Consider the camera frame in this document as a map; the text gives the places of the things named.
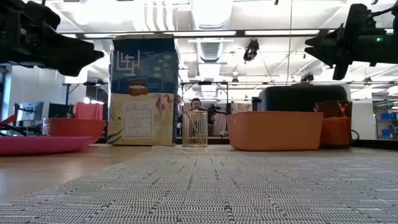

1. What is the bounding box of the person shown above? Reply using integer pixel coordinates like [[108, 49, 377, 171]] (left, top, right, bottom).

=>
[[177, 97, 216, 126]]

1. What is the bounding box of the blue cereal box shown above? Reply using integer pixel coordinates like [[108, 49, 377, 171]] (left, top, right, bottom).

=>
[[107, 33, 180, 146]]

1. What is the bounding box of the orange rectangular tray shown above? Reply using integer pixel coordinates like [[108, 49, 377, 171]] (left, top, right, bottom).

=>
[[226, 111, 325, 152]]

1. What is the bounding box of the pink plastic plate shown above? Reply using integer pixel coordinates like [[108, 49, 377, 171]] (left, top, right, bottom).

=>
[[0, 136, 94, 157]]

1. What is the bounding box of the black toaster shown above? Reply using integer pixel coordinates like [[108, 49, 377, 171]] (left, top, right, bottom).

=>
[[251, 83, 349, 113]]

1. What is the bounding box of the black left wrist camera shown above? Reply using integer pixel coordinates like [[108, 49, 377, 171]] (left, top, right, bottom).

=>
[[25, 0, 62, 29]]

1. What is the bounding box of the red plastic part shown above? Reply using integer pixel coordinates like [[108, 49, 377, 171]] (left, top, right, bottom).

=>
[[0, 114, 18, 126]]

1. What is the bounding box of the grey woven placemat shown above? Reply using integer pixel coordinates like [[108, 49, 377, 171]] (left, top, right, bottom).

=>
[[0, 144, 398, 224]]

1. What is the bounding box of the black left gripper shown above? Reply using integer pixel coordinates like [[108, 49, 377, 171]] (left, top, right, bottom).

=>
[[0, 0, 105, 77]]

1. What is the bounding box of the computer monitor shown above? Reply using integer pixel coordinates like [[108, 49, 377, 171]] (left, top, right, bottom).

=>
[[14, 101, 45, 123]]

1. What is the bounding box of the orange translucent glass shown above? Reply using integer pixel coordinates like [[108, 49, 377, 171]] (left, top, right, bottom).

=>
[[313, 100, 353, 147]]

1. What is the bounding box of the coral red bowl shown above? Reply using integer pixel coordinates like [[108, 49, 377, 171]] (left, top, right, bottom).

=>
[[42, 117, 106, 144]]

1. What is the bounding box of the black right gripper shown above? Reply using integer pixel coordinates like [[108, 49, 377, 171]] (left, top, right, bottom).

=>
[[304, 4, 398, 81]]

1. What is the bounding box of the coral cloth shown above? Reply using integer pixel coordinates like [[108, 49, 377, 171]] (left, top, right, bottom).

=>
[[73, 101, 104, 121]]

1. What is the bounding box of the black aluminium table frame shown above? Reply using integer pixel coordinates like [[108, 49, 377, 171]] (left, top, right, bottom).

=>
[[93, 136, 398, 149]]

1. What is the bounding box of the gold wire cup holder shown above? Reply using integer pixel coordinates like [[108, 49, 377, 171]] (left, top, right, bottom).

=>
[[181, 110, 209, 147]]

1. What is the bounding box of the black cable loop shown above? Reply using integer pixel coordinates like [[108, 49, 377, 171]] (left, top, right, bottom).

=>
[[0, 122, 28, 138]]

